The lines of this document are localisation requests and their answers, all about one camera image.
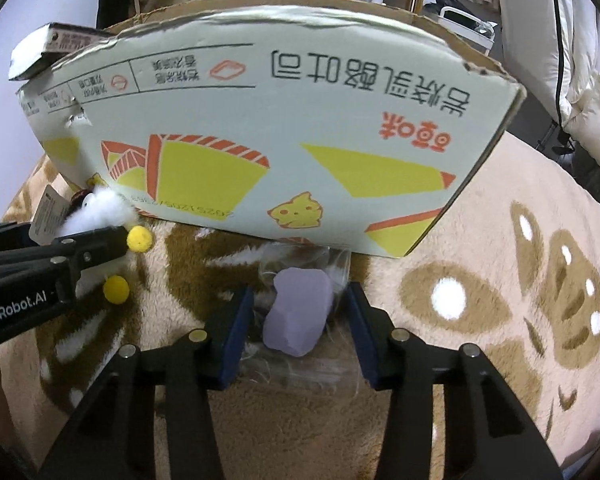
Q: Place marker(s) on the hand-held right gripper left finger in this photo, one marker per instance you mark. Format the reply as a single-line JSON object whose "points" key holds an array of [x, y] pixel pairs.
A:
{"points": [[237, 340]]}

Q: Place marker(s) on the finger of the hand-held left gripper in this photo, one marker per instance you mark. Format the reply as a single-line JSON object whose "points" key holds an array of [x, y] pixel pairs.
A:
{"points": [[5, 231], [85, 247]]}

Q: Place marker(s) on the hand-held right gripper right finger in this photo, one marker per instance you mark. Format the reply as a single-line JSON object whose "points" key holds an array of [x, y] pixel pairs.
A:
{"points": [[362, 335]]}

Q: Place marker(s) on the white plush duck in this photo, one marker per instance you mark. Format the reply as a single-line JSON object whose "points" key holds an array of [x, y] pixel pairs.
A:
{"points": [[100, 212]]}

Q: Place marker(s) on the purple item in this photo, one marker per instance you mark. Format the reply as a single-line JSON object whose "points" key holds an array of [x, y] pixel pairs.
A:
{"points": [[340, 375]]}

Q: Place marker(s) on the purple sponge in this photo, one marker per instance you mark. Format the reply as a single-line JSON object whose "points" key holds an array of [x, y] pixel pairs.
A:
{"points": [[295, 315]]}

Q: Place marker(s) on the black tissue pack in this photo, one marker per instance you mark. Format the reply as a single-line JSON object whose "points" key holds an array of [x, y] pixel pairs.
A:
{"points": [[45, 45]]}

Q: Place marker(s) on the printed cardboard box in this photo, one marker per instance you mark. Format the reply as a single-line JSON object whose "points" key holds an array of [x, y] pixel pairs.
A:
{"points": [[280, 125]]}

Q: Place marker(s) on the brown printed blanket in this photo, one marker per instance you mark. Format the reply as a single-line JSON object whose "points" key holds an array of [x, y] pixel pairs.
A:
{"points": [[455, 385]]}

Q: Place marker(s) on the black garment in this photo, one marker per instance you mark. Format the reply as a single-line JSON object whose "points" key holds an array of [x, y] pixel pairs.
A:
{"points": [[115, 5]]}

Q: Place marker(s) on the white padded cushion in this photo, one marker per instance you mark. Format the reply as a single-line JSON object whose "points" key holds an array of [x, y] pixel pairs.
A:
{"points": [[595, 130]]}

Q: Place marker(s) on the black bag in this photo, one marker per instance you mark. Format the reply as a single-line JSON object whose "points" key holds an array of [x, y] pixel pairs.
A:
{"points": [[452, 0]]}

